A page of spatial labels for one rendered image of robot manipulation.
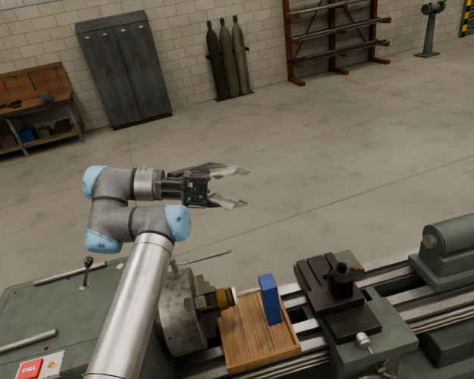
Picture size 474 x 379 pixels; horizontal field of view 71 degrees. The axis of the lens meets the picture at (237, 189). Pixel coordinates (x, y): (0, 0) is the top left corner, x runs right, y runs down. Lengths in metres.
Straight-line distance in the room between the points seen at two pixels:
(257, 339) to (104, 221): 0.96
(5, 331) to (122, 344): 0.95
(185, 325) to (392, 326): 0.79
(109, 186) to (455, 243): 1.36
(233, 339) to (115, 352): 1.01
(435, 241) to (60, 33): 7.04
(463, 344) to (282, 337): 0.79
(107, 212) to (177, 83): 7.04
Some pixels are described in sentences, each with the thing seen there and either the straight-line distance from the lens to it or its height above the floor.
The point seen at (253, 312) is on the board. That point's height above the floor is 0.89.
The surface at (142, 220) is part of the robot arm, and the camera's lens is 0.69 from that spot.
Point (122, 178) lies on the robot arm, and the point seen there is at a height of 1.82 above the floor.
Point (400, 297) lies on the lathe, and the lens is 1.70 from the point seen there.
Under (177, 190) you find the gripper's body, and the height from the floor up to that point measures 1.78.
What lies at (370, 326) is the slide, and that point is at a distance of 1.45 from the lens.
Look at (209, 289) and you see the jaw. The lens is 1.42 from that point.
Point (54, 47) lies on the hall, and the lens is 7.62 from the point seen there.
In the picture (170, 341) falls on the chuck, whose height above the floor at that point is 1.12.
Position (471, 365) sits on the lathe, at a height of 0.54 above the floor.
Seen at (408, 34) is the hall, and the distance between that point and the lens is 10.25.
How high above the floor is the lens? 2.14
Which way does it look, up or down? 31 degrees down
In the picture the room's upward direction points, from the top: 11 degrees counter-clockwise
